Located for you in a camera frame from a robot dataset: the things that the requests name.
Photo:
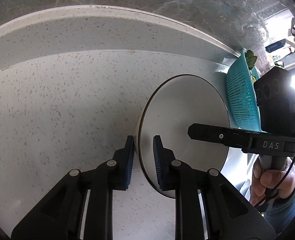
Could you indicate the large white bowl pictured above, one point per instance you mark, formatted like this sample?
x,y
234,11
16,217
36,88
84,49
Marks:
x,y
173,107

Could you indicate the grey right sleeve forearm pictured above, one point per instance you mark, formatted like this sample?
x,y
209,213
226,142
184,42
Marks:
x,y
281,213

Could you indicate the leafy greens in colander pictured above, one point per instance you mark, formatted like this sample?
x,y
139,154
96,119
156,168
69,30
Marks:
x,y
251,61

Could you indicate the light teal colander basket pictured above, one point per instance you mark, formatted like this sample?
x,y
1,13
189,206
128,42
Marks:
x,y
241,94

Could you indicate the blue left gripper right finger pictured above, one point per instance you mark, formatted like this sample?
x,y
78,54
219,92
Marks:
x,y
159,160

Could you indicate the person's right hand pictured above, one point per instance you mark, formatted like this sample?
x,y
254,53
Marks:
x,y
262,180

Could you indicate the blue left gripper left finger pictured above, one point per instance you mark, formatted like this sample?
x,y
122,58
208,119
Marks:
x,y
127,161

